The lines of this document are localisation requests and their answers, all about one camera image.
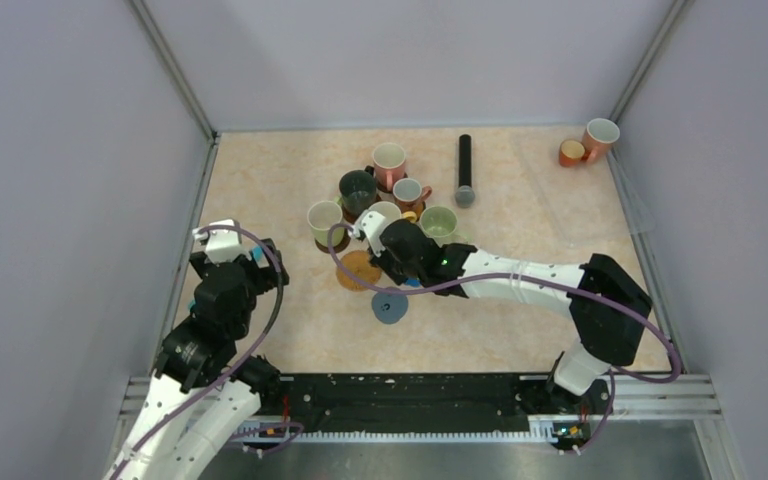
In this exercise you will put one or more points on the woven rattan coaster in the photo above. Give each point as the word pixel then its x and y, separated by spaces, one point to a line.
pixel 358 264

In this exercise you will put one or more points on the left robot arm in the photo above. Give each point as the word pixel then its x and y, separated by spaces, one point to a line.
pixel 196 401

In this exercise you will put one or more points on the small pink cup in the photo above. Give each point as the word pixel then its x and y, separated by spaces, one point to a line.
pixel 410 194

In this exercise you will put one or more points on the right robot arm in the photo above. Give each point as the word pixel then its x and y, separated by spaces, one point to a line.
pixel 600 298

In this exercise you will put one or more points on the brown ringed wooden coaster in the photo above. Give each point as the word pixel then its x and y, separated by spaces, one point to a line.
pixel 351 216

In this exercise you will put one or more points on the black microphone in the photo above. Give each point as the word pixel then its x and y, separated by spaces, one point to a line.
pixel 464 194

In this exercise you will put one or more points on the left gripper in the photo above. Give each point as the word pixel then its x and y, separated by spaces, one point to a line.
pixel 267 274

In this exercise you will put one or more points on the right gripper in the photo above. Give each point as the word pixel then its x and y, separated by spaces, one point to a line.
pixel 382 263

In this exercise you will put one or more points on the pale green cup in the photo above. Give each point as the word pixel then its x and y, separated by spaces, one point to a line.
pixel 321 216

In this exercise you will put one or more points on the dark green mug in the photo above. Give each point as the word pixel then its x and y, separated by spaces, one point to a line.
pixel 358 190

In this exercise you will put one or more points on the small yellow cup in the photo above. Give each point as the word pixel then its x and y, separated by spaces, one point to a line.
pixel 571 153

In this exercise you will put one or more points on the grey blue coaster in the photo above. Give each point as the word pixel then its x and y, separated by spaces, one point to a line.
pixel 389 309

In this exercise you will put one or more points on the light green mug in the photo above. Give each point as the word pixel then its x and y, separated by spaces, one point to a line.
pixel 442 225

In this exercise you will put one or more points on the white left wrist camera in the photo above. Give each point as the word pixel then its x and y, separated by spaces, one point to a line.
pixel 223 244

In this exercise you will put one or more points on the yellow mug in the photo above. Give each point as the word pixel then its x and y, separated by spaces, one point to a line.
pixel 392 212

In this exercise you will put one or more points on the dark brown wooden coaster bottom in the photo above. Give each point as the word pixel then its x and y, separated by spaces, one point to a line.
pixel 339 242

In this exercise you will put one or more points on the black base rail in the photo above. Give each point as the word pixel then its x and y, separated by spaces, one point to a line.
pixel 425 403

